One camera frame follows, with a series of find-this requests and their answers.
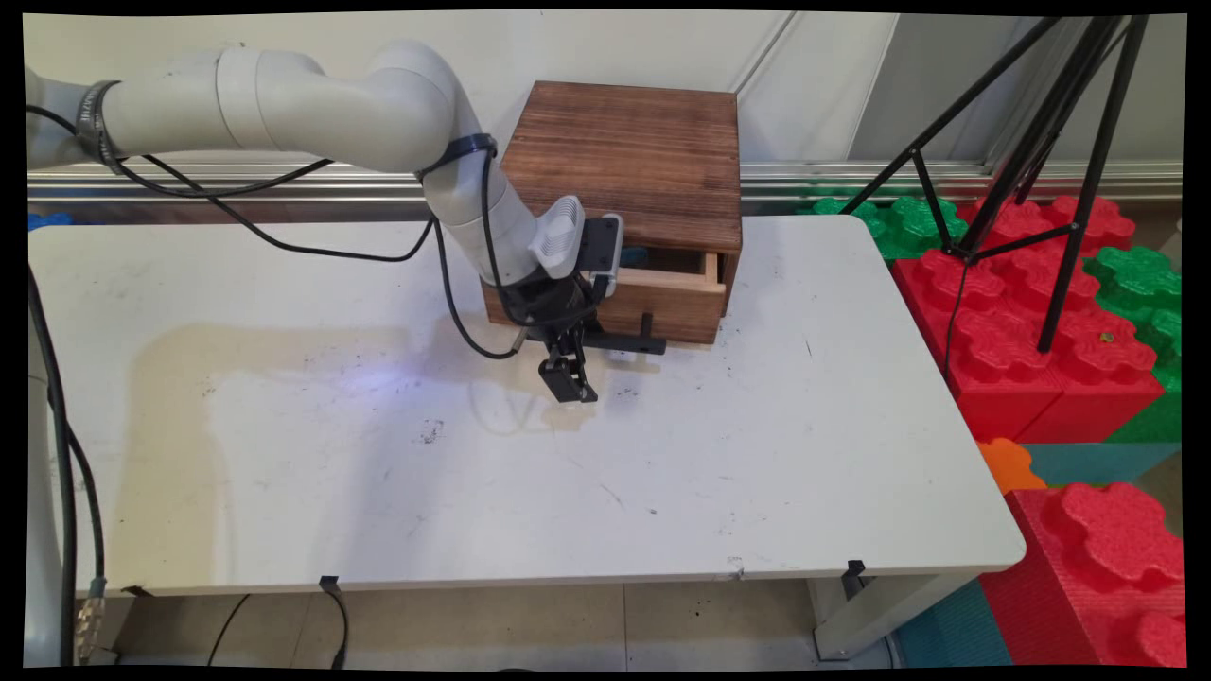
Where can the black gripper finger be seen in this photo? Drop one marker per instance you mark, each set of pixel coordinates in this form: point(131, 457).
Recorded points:
point(568, 380)
point(570, 340)

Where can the dark wooden drawer cabinet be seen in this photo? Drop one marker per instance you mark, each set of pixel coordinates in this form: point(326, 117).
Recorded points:
point(624, 151)

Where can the green foam block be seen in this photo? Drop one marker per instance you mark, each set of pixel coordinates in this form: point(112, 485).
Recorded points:
point(899, 222)
point(1140, 284)

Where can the teal foam mat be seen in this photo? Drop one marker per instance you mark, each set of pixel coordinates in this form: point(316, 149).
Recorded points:
point(951, 629)
point(1097, 463)

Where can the large red foam block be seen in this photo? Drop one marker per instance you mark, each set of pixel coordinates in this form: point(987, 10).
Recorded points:
point(1012, 322)

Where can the white table leg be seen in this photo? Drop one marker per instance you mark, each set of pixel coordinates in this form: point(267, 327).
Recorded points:
point(880, 615)

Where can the grey pedestal column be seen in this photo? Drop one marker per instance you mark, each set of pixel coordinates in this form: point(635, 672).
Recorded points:
point(40, 530)

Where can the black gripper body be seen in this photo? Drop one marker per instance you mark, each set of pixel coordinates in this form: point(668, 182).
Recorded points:
point(549, 303)

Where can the black table edge clip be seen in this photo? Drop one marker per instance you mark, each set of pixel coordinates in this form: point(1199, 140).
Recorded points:
point(329, 584)
point(854, 569)

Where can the black camera tripod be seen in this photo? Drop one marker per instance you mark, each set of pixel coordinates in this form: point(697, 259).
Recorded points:
point(1079, 113)

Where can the aluminium wall rail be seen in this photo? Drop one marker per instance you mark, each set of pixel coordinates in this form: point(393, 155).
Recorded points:
point(284, 182)

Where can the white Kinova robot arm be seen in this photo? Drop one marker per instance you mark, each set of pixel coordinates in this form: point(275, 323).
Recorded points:
point(312, 104)

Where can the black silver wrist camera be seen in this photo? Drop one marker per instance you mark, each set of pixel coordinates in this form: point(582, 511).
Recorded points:
point(598, 248)

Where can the orange foam piece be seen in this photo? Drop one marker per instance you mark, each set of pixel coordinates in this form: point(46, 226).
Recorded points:
point(1008, 465)

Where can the light wooden drawer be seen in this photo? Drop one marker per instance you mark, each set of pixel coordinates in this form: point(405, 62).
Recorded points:
point(676, 303)

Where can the blue foam piece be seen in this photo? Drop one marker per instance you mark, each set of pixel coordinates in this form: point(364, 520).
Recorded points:
point(47, 221)

